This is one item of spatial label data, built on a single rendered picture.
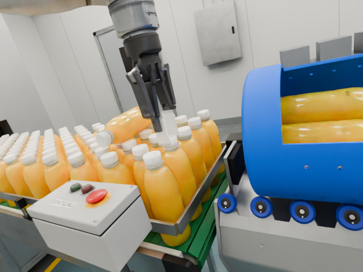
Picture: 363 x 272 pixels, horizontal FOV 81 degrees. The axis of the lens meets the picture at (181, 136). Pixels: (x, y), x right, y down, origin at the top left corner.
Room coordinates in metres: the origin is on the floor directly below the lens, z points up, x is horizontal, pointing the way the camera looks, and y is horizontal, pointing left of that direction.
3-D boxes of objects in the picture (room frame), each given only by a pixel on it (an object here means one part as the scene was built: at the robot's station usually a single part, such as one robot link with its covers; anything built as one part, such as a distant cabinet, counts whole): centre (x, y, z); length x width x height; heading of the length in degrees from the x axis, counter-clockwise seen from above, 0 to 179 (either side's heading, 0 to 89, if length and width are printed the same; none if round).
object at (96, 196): (0.32, 0.17, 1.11); 0.04 x 0.04 x 0.01
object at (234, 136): (0.68, -0.19, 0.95); 0.10 x 0.07 x 0.10; 148
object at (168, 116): (0.50, 0.02, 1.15); 0.03 x 0.01 x 0.07; 58
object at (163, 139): (0.46, 0.04, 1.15); 0.03 x 0.01 x 0.07; 58
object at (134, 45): (0.48, 0.03, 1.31); 0.08 x 0.07 x 0.09; 148
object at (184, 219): (0.53, -0.05, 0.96); 0.40 x 0.01 x 0.03; 148
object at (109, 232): (0.35, 0.21, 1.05); 0.20 x 0.10 x 0.10; 58
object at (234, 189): (0.49, -0.12, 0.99); 0.10 x 0.02 x 0.12; 148
